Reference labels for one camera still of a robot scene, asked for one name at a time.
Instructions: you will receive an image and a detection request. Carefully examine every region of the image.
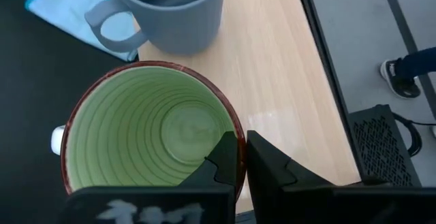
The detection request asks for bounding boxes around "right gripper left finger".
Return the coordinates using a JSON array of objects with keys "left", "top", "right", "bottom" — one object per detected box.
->
[{"left": 57, "top": 131, "right": 239, "bottom": 224}]

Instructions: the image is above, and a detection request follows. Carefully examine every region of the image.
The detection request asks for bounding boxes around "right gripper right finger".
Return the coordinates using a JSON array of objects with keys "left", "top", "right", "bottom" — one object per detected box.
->
[{"left": 245, "top": 130, "right": 436, "bottom": 224}]

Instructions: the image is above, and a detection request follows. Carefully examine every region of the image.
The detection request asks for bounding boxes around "green ceramic mug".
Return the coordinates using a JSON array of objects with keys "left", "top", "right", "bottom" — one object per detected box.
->
[{"left": 50, "top": 60, "right": 247, "bottom": 204}]

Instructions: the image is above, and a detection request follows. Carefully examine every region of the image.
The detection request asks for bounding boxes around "grey ceramic mug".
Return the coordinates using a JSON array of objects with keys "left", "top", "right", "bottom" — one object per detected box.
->
[{"left": 84, "top": 0, "right": 226, "bottom": 56}]

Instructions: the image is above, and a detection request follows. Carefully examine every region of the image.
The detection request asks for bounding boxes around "black computer case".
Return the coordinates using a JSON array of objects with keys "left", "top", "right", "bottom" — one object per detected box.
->
[{"left": 347, "top": 103, "right": 423, "bottom": 187}]

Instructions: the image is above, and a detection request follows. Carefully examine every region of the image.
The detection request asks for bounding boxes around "person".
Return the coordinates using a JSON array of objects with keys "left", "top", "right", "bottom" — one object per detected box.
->
[{"left": 379, "top": 46, "right": 436, "bottom": 138}]

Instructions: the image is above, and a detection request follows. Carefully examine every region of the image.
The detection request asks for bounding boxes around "light blue folded cloth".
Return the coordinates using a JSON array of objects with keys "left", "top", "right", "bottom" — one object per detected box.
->
[{"left": 24, "top": 0, "right": 139, "bottom": 63}]

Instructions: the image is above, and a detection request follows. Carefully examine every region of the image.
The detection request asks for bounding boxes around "black power cable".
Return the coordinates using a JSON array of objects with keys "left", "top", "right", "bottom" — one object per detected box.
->
[{"left": 391, "top": 112, "right": 436, "bottom": 157}]

